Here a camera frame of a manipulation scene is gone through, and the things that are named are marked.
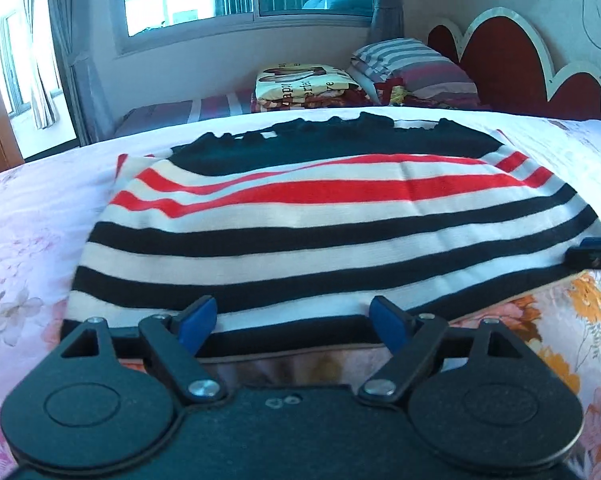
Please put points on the folded printed blanket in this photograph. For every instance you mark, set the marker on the folded printed blanket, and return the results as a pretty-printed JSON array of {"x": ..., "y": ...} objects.
[{"x": 305, "y": 85}]

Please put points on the striped mattress cover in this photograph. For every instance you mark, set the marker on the striped mattress cover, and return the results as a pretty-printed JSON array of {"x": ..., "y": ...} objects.
[{"x": 180, "y": 110}]

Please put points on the striped knit sweater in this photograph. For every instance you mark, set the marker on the striped knit sweater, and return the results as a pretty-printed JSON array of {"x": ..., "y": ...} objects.
[{"x": 330, "y": 230}]

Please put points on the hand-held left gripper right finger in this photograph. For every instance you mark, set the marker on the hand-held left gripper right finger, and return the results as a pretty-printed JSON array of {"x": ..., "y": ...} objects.
[{"x": 388, "y": 325}]

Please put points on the white sheer curtain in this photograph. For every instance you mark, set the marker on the white sheer curtain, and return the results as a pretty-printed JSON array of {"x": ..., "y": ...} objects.
[{"x": 40, "y": 60}]

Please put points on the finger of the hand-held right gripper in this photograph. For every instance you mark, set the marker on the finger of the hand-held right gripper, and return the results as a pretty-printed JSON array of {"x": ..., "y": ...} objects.
[{"x": 593, "y": 257}]

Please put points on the grey curtain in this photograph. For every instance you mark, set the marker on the grey curtain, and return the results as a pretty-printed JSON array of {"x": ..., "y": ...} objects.
[
  {"x": 78, "y": 50},
  {"x": 385, "y": 0}
]

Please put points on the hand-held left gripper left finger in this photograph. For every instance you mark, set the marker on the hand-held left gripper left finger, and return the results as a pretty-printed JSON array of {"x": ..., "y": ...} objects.
[{"x": 196, "y": 327}]

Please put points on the blue bedding behind window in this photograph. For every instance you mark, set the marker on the blue bedding behind window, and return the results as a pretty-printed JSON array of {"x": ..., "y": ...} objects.
[{"x": 338, "y": 1}]

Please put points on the floral bed sheet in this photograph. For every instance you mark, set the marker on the floral bed sheet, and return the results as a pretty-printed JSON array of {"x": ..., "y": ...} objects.
[{"x": 30, "y": 240}]

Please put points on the striped pillow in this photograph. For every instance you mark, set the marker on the striped pillow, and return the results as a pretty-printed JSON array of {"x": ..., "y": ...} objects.
[{"x": 415, "y": 72}]

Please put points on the red and white headboard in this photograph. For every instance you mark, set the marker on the red and white headboard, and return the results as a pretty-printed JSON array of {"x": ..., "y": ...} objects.
[{"x": 510, "y": 60}]

